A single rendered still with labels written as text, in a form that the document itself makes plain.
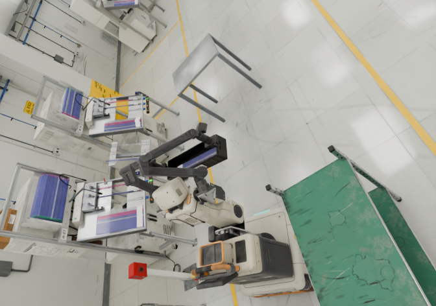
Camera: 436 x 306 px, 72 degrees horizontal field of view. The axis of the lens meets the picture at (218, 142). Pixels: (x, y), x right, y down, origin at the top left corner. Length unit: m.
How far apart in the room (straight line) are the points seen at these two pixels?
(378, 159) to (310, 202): 1.11
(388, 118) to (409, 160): 0.41
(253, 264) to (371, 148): 1.40
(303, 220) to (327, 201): 0.17
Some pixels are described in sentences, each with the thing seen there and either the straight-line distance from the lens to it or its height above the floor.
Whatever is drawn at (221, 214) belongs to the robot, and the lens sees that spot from 2.27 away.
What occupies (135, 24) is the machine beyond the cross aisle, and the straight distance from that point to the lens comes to 7.32.
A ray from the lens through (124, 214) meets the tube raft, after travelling 3.50.
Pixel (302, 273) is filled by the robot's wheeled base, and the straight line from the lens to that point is 2.59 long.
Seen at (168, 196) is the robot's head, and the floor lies 1.35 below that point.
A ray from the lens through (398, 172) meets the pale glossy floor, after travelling 2.71.
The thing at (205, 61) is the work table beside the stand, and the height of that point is 0.80.
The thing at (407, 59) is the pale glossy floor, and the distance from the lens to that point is 3.13.
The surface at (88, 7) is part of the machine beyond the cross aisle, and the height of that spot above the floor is 1.45.
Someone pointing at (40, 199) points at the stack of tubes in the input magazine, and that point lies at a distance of 3.53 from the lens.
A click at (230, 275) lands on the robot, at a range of 2.16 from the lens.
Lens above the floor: 2.49
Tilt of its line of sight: 39 degrees down
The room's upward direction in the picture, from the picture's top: 63 degrees counter-clockwise
